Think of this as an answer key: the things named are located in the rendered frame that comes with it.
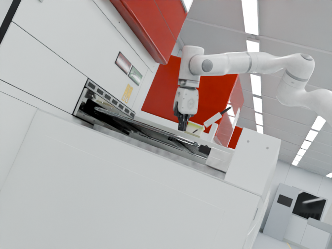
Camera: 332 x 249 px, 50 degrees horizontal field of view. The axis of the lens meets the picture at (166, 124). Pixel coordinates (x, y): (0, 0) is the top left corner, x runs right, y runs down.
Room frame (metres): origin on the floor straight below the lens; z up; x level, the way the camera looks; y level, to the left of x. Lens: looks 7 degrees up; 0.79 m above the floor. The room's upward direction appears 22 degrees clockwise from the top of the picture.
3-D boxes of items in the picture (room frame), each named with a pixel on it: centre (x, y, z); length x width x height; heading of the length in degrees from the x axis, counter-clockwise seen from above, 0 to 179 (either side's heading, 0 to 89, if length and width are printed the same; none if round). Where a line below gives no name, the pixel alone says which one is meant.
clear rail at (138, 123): (1.11, 0.06, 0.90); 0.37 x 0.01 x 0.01; 71
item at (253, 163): (1.10, -0.31, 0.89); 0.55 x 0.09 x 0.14; 161
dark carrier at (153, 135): (1.28, 0.01, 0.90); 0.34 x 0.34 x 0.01; 71
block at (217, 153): (1.06, -0.20, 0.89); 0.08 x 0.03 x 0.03; 71
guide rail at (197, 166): (1.15, -0.01, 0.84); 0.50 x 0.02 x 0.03; 71
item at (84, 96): (1.34, 0.21, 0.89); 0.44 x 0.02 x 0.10; 161
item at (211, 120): (1.47, -0.18, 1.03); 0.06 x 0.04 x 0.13; 71
